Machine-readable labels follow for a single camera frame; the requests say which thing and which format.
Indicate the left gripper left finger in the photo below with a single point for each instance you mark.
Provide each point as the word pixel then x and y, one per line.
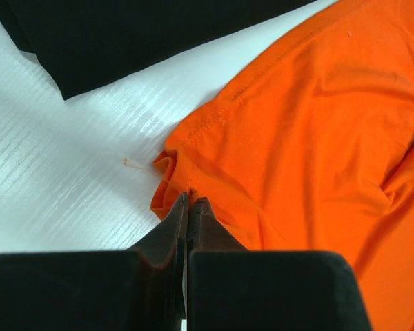
pixel 134 289

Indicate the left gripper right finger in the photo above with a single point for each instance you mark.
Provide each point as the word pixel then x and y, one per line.
pixel 232 288

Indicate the orange t shirt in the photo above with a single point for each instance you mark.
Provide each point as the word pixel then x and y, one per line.
pixel 311 147

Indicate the black t shirt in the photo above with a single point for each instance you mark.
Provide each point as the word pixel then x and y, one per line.
pixel 84 45

